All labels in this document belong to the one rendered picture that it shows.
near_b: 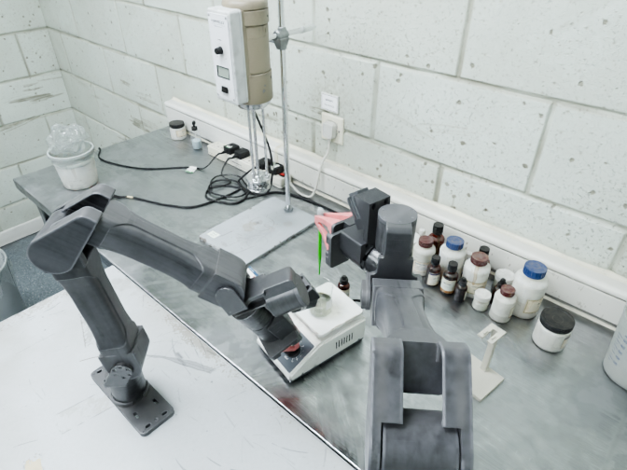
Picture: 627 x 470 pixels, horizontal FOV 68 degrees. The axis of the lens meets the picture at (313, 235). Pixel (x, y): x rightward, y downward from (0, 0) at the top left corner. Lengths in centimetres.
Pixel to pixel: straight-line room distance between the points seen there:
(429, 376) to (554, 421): 57
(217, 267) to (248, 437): 34
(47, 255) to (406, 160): 92
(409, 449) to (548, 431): 59
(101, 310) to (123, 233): 17
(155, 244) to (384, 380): 41
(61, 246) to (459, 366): 54
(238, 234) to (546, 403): 86
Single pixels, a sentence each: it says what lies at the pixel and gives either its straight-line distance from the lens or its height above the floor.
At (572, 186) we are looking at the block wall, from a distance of 117.
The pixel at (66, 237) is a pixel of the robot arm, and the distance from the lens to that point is 72.
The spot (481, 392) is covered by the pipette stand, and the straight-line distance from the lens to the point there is 101.
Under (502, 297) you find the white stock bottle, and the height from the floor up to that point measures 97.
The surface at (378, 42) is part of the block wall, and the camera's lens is 129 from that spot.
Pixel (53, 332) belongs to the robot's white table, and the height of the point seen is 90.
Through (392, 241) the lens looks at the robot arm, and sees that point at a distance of 66.
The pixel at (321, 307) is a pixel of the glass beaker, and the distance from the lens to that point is 95.
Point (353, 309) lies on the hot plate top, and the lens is 100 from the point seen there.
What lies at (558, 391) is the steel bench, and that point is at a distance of 108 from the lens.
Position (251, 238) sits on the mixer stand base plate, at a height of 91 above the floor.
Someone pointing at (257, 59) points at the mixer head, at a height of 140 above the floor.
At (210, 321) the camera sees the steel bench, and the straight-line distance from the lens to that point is 112.
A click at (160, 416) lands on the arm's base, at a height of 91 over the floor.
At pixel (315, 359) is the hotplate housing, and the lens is 97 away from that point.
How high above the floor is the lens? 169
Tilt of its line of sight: 36 degrees down
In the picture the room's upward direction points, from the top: straight up
